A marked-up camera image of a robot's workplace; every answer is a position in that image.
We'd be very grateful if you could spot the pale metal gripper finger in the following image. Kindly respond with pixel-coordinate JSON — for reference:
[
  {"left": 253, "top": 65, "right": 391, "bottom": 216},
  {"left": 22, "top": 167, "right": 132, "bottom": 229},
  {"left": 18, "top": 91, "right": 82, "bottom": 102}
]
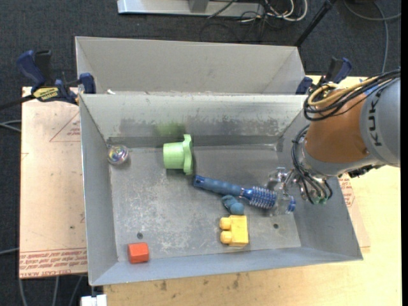
[
  {"left": 274, "top": 193, "right": 298, "bottom": 217},
  {"left": 269, "top": 183, "right": 287, "bottom": 203}
]

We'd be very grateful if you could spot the dark teal lumpy toy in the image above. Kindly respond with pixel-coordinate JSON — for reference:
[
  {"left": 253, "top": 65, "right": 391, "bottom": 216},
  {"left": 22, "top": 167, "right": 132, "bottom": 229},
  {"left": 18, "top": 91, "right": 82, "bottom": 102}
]
[{"left": 221, "top": 194, "right": 245, "bottom": 217}]

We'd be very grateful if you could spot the blue brush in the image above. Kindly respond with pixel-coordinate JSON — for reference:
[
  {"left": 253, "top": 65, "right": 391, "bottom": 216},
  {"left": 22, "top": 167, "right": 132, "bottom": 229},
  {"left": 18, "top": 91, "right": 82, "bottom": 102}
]
[{"left": 192, "top": 174, "right": 279, "bottom": 209}]

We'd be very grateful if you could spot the yellow toy building block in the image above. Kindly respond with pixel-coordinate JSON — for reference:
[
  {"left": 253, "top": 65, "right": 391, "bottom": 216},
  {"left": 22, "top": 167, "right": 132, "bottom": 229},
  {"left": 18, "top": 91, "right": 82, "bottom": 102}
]
[{"left": 219, "top": 215, "right": 250, "bottom": 247}]

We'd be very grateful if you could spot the grey metal bin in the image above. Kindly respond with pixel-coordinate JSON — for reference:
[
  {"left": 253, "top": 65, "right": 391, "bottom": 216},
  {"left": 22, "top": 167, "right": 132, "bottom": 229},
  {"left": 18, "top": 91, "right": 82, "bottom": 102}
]
[{"left": 75, "top": 36, "right": 364, "bottom": 287}]

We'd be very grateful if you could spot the light green flanged cylinder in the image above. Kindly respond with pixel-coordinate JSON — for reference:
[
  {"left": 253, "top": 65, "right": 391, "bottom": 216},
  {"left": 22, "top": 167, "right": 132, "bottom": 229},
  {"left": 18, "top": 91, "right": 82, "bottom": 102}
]
[{"left": 162, "top": 134, "right": 194, "bottom": 176}]

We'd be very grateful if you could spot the orange-red cube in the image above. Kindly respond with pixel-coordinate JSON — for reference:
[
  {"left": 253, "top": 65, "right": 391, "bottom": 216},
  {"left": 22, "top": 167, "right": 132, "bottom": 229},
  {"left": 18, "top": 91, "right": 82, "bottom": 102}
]
[{"left": 127, "top": 242, "right": 150, "bottom": 265}]

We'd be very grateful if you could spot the shiny iridescent ball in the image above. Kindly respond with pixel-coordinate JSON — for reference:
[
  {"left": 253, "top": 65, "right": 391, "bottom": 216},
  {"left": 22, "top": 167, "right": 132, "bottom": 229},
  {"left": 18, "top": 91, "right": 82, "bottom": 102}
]
[{"left": 106, "top": 144, "right": 130, "bottom": 166}]

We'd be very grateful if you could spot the brown cardboard board red print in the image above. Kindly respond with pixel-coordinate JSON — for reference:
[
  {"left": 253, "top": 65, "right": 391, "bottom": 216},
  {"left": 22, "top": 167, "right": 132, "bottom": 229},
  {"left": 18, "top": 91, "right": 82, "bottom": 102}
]
[{"left": 18, "top": 86, "right": 372, "bottom": 280}]

